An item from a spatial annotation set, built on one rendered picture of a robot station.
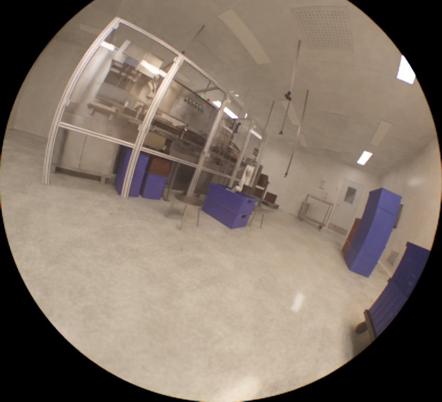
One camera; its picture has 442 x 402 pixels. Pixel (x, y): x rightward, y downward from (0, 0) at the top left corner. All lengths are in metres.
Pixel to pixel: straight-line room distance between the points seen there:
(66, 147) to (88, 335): 1.72
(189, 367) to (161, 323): 0.22
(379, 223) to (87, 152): 3.76
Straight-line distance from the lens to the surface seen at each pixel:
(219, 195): 1.97
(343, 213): 6.42
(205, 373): 0.68
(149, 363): 0.65
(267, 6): 2.27
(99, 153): 1.92
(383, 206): 2.51
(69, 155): 1.96
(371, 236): 2.47
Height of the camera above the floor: 0.64
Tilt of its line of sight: 4 degrees down
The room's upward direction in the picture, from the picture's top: 20 degrees clockwise
